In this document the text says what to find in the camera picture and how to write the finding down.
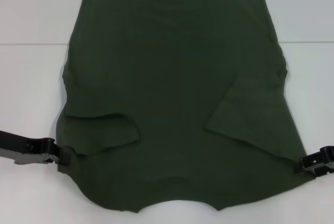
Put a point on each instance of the dark green t-shirt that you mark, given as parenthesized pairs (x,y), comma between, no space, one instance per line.
(169,77)

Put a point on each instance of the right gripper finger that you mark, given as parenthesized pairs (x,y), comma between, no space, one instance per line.
(319,157)
(323,168)

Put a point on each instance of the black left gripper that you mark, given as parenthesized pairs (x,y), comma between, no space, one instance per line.
(14,141)

